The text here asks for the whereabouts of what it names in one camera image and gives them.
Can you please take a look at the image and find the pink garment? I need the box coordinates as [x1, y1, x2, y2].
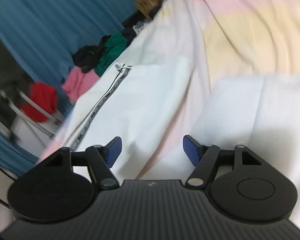
[62, 66, 100, 102]

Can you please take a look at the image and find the red garment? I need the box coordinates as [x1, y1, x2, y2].
[21, 82, 57, 122]

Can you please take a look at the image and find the blue curtain left panel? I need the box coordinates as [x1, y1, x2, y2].
[0, 134, 38, 176]

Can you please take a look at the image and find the blue curtain panel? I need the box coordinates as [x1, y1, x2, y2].
[0, 134, 38, 176]
[0, 0, 136, 114]

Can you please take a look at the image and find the black garment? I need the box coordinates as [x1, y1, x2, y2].
[72, 35, 111, 74]

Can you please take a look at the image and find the green garment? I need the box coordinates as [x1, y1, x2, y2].
[94, 33, 129, 77]

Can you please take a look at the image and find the pastel tie-dye bed sheet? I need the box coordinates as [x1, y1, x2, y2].
[37, 0, 300, 181]

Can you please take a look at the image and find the blue curtain right panel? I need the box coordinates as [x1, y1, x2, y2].
[0, 0, 136, 114]

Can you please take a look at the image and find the brown paper bag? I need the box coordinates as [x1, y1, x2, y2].
[134, 0, 163, 21]

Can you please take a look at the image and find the white camera tripod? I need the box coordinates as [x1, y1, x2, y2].
[0, 82, 65, 148]

